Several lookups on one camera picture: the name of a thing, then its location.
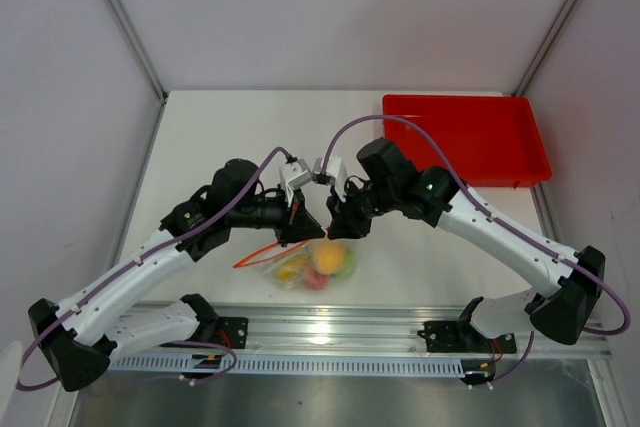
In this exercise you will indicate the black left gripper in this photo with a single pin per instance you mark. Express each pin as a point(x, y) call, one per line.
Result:
point(301, 225)

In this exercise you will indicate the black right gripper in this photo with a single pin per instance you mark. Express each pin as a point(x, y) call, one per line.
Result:
point(346, 224)

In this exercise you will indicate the orange yellow peach with leaf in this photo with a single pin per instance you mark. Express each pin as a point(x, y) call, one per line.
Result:
point(328, 256)

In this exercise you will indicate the clear zip bag orange zipper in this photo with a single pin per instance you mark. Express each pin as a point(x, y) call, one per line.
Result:
point(266, 260)

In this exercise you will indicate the green yellow mango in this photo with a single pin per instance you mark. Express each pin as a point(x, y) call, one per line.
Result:
point(291, 269)

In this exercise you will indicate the green apple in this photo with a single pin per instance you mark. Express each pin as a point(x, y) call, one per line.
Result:
point(348, 266)

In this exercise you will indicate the pink yellow peach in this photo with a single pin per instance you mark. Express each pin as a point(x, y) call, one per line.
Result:
point(313, 280)

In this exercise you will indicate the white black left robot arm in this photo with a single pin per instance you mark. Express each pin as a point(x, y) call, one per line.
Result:
point(185, 236)

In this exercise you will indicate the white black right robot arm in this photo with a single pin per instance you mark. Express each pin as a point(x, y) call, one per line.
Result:
point(563, 283)

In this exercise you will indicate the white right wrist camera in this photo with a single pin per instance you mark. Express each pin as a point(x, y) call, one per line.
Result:
point(334, 174)

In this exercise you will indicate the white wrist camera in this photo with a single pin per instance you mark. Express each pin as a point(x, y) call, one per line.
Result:
point(334, 174)
point(294, 175)

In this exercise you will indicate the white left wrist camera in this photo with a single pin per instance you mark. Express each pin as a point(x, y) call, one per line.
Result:
point(294, 175)

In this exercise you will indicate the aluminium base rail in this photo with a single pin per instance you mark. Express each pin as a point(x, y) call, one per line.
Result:
point(297, 329)

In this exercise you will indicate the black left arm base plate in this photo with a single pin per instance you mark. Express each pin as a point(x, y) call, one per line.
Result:
point(229, 331)

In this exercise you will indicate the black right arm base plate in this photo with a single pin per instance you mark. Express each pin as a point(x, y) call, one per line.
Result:
point(447, 336)

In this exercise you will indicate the white slotted cable duct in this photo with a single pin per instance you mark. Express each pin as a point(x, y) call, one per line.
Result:
point(245, 363)

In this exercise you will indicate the aluminium corner post right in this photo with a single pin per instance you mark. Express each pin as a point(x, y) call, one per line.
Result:
point(546, 46)

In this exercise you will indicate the aluminium corner post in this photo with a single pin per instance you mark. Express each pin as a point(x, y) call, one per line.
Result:
point(139, 53)
point(546, 46)

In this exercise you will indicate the aluminium corner post left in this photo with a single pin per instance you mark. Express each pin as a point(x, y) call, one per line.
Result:
point(139, 53)

